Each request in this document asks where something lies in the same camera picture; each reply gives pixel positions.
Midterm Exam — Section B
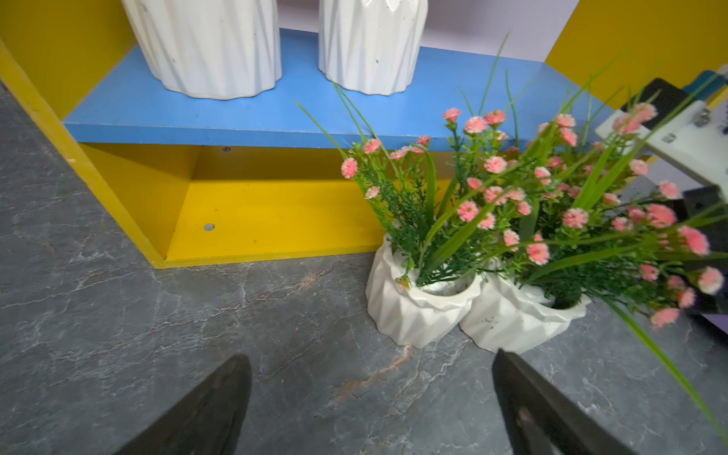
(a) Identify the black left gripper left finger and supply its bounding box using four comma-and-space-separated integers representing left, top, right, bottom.
117, 354, 252, 454

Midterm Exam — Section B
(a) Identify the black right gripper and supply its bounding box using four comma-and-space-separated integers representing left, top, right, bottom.
679, 185, 727, 316

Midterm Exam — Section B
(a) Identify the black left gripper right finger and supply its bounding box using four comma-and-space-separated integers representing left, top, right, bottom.
492, 349, 633, 455

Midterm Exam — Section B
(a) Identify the pink flower pot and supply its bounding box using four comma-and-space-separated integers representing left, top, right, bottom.
459, 56, 728, 445
295, 33, 547, 349
122, 0, 282, 100

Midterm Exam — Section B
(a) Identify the yellow pink blue shelf rack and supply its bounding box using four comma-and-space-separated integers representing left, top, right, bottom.
0, 0, 728, 270

